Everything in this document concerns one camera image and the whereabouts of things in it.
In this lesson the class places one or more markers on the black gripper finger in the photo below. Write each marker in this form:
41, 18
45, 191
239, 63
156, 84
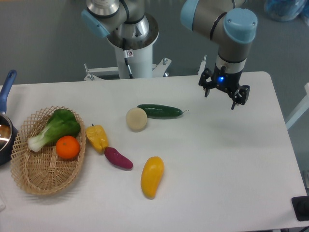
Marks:
240, 96
206, 82

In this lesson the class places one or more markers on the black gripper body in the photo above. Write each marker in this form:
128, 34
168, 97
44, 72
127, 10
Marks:
226, 82

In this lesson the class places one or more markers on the yellow mango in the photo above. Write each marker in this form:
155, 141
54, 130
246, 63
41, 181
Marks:
151, 176

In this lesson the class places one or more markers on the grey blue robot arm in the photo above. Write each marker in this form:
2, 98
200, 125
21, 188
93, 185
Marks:
224, 22

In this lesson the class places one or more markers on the green cucumber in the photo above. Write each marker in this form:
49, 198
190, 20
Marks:
157, 111

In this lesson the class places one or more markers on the blue plastic bag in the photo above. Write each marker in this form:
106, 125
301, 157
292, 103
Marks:
284, 10

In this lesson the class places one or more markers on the purple sweet potato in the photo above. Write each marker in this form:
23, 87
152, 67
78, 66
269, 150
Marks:
117, 159

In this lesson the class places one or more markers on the yellow bell pepper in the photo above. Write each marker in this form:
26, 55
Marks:
97, 137

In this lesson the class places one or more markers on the black device at edge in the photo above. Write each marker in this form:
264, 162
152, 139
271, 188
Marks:
301, 207

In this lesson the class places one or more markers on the green bok choy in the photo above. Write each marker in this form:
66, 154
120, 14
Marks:
60, 124

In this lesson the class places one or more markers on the orange tangerine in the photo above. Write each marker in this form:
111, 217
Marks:
67, 147

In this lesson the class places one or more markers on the woven wicker basket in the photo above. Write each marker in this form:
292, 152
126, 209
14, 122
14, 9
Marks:
44, 172

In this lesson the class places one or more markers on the white side frame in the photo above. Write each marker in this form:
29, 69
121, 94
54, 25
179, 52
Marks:
299, 110

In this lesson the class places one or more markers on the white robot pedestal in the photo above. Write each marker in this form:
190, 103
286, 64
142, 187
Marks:
133, 45

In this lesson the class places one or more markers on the blue handled saucepan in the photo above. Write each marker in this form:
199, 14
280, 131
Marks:
8, 132

